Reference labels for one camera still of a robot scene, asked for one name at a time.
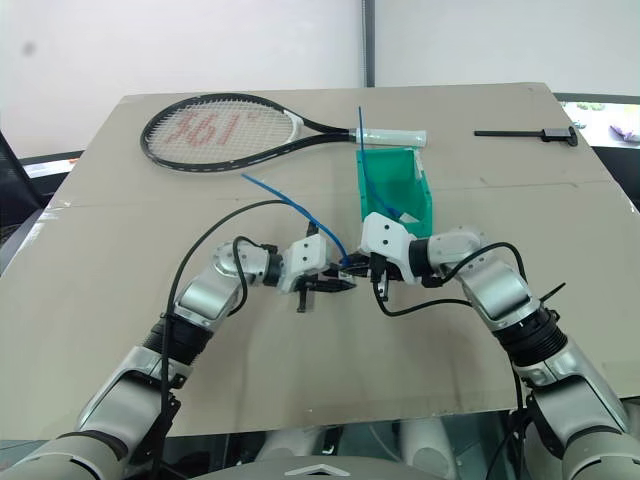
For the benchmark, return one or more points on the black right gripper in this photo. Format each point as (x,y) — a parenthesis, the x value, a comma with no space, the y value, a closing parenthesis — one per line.
(387,272)

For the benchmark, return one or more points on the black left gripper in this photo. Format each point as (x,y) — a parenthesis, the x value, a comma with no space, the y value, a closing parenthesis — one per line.
(305,300)

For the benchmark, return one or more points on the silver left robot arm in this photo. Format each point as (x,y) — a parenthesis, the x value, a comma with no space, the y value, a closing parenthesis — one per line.
(205,295)

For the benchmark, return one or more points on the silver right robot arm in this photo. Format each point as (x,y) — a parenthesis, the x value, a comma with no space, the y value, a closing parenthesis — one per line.
(495,285)

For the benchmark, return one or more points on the white coupler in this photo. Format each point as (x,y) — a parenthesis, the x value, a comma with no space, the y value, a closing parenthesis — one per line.
(407,218)

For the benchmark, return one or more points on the green plastic bin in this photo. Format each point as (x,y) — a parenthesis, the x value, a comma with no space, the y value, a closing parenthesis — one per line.
(400,180)

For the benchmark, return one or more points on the black and white tennis racket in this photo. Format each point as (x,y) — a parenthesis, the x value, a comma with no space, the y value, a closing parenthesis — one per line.
(390,135)

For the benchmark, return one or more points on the grey robot torso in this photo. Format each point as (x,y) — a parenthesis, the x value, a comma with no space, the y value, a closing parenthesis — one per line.
(320,470)

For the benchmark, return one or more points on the brown cardboard sheet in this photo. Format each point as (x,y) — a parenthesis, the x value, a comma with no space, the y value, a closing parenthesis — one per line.
(125,240)

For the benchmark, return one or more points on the grey vertical pole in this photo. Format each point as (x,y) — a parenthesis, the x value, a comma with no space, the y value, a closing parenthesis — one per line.
(368,40)

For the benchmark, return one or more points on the black flat tool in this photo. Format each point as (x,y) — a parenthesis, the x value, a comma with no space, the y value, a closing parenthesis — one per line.
(555,133)

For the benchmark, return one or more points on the background table with clutter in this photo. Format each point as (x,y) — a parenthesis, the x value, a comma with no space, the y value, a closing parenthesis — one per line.
(600,107)

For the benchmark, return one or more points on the purple object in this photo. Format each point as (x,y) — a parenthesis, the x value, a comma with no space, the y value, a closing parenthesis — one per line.
(625,132)

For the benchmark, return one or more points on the dark background desk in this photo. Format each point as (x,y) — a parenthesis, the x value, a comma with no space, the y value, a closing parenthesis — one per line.
(50,167)

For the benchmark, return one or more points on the black mesh chair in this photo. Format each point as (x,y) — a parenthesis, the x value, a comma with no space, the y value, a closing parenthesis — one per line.
(15,190)

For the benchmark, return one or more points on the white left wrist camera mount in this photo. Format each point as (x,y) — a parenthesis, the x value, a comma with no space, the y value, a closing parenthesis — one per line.
(306,257)

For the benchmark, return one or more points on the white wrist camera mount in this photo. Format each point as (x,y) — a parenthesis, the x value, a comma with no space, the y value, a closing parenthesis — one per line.
(306,257)
(385,232)

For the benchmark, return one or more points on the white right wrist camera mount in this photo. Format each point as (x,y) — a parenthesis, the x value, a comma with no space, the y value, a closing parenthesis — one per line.
(385,232)

